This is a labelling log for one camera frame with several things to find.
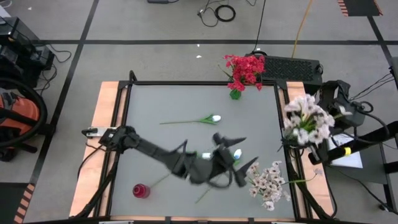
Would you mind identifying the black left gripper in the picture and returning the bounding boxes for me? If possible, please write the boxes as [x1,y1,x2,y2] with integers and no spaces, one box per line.
[178,132,259,189]

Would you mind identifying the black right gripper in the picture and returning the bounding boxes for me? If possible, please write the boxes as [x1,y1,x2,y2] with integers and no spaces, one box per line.
[307,101,367,166]

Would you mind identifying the white patterned flower bunch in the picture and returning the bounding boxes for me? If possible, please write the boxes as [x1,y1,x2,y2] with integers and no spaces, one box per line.
[281,93,354,147]
[245,160,324,212]

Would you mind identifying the red flower bunch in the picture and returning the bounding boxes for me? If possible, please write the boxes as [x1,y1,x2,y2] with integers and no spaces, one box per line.
[217,54,267,96]

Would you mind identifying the white printed paper sheet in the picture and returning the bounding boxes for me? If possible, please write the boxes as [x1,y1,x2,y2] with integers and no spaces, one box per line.
[326,133,364,169]

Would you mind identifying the wooden side board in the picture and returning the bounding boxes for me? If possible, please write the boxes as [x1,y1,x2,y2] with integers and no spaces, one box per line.
[70,81,121,218]
[285,81,335,218]

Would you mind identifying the black stand beam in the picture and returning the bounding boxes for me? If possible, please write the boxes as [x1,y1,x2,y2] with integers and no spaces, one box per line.
[322,120,398,215]

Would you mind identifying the black perforated computer case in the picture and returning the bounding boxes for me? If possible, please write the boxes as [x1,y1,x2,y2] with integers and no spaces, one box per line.
[245,53,324,94]

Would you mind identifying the red rose flower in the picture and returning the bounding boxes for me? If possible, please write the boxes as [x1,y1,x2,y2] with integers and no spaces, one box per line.
[132,183,152,199]

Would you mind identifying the black orange-striped floor mat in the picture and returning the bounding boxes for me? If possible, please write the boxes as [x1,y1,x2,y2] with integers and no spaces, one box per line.
[0,182,36,224]
[337,0,384,17]

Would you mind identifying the orange black vacuum cleaner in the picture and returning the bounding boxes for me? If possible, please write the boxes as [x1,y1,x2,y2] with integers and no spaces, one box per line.
[0,77,55,162]

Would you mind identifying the black equipment stack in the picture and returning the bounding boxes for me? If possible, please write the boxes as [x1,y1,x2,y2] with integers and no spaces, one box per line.
[0,16,56,90]

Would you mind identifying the black cable bundle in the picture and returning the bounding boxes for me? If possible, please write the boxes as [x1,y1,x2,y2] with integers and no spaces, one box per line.
[285,146,338,220]
[74,149,122,218]

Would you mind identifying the black floor cables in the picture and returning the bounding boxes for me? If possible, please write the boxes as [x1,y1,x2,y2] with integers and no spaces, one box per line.
[349,72,397,103]

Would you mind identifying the long yellow cable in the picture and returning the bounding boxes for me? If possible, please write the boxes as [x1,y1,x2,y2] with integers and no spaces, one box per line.
[291,0,314,59]

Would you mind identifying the long black cable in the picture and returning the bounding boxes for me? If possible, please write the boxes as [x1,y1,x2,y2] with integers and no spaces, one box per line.
[251,0,267,54]

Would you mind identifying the coiled black cable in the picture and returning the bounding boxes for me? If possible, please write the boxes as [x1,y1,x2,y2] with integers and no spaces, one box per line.
[213,4,237,23]

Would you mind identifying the thin black floor cable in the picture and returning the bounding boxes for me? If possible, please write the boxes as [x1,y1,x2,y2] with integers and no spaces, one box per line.
[197,0,259,28]

